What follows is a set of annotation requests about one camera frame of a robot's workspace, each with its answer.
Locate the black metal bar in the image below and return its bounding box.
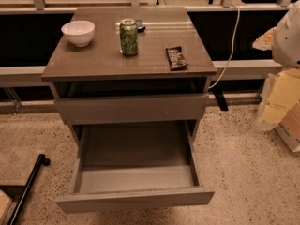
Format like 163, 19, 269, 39
7, 154, 51, 225

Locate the grey drawer cabinet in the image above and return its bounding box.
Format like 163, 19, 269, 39
42, 7, 216, 142

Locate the green soda can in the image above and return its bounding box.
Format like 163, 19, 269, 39
120, 18, 138, 56

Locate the white ceramic bowl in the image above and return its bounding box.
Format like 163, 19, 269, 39
61, 21, 96, 47

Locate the dark chocolate rxbar wrapper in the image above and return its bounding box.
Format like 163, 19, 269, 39
165, 46, 188, 71

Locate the open grey middle drawer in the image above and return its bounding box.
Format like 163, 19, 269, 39
56, 121, 214, 213

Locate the cardboard box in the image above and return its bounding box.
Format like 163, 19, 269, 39
276, 102, 300, 153

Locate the grey upper drawer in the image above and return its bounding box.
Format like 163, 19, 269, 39
54, 94, 208, 125

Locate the black bracket leg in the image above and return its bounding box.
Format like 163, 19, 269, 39
212, 87, 228, 111

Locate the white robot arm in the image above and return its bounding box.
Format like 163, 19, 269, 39
252, 1, 300, 130

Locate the white cable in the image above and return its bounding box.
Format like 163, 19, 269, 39
207, 3, 241, 90

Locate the small dark device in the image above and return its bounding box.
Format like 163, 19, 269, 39
136, 20, 145, 32

